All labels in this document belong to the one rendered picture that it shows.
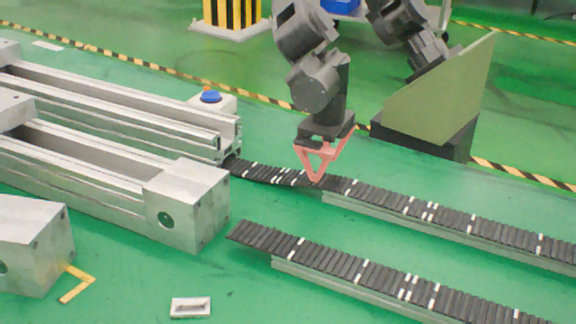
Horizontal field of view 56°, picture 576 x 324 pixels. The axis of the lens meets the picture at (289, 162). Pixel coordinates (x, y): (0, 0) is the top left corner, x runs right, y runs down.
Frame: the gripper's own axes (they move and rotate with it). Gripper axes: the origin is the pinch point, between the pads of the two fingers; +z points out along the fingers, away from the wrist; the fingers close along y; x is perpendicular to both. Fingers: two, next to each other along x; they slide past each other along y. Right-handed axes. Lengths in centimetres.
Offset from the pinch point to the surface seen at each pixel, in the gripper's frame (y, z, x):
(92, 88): -3, -2, -53
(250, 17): -286, 72, -169
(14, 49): -5, -6, -76
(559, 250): 1.9, 2.3, 38.2
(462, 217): -0.1, 2.6, 23.9
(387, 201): 1.2, 2.5, 12.0
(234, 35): -262, 79, -170
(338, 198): 1.4, 4.6, 3.8
